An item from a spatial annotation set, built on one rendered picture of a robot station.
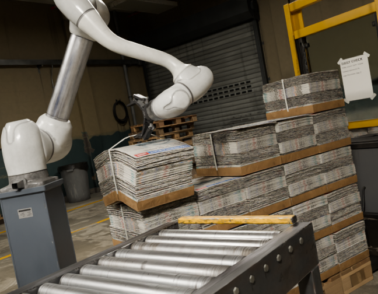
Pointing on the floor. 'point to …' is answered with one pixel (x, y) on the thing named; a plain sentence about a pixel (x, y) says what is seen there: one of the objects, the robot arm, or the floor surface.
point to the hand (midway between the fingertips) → (133, 119)
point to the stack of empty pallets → (162, 129)
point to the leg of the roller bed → (311, 283)
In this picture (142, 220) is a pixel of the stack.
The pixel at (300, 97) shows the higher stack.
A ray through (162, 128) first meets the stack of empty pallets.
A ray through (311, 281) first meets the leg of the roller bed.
